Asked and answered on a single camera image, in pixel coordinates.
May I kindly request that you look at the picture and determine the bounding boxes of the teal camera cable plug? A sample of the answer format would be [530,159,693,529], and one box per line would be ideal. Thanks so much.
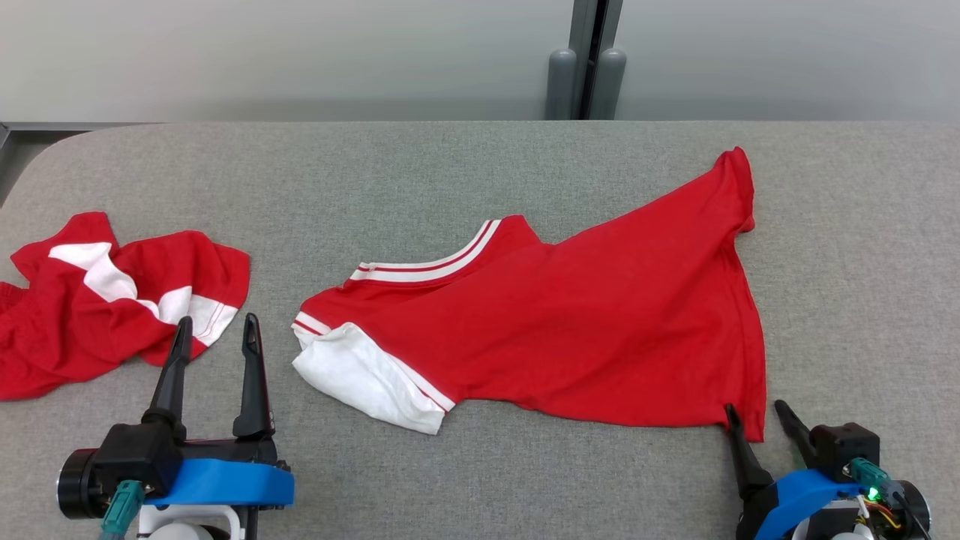
[97,480,146,540]
[850,457,906,505]

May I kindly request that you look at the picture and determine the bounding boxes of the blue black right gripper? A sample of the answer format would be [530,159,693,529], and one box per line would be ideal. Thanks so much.
[724,400,864,540]

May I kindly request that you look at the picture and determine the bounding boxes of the grey vertical partition post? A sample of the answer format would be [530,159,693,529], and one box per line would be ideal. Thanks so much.
[568,0,625,121]

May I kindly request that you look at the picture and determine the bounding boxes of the grey metal floor rail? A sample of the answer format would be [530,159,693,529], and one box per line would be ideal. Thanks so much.
[0,121,162,133]

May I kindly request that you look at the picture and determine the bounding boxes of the red jersey shirt white sleeves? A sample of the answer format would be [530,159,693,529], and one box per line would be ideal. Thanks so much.
[291,146,768,443]

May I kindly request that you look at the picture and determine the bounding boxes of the red shorts white side panels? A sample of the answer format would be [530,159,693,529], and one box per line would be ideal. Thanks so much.
[0,211,251,402]

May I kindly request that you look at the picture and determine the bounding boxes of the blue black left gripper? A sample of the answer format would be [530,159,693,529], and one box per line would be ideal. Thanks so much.
[142,313,296,508]

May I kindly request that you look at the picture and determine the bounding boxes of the teal right camera cable plug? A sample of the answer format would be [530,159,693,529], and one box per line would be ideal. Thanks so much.
[850,457,906,505]

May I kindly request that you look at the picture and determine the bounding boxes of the teal left camera cable plug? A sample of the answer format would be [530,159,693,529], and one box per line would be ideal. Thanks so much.
[97,480,146,540]

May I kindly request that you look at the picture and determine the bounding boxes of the grey rounded post foot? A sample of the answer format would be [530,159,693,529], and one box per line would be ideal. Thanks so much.
[591,48,627,121]
[545,49,578,121]

